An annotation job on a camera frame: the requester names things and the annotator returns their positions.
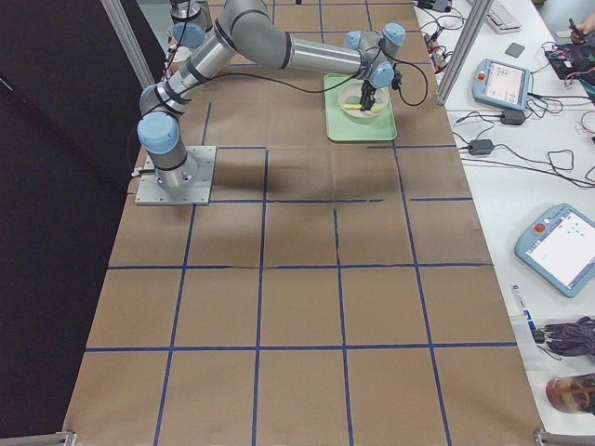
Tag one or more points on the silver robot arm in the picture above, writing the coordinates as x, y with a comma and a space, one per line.
192, 11
245, 28

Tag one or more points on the aluminium frame post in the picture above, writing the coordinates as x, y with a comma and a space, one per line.
465, 41

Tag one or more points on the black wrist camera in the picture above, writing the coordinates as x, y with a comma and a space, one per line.
396, 81

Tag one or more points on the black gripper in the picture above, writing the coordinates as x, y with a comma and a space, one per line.
367, 91

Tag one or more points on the black power adapter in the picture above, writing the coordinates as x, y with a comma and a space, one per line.
512, 117
480, 147

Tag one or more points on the light green tray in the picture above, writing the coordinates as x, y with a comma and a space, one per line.
341, 127

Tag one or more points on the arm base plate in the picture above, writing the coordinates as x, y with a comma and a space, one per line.
188, 184

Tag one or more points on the dark folded umbrella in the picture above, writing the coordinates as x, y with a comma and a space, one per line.
568, 339

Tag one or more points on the blue teach pendant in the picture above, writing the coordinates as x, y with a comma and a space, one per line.
559, 246
501, 84

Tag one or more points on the white round plate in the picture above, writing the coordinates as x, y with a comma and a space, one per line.
349, 100

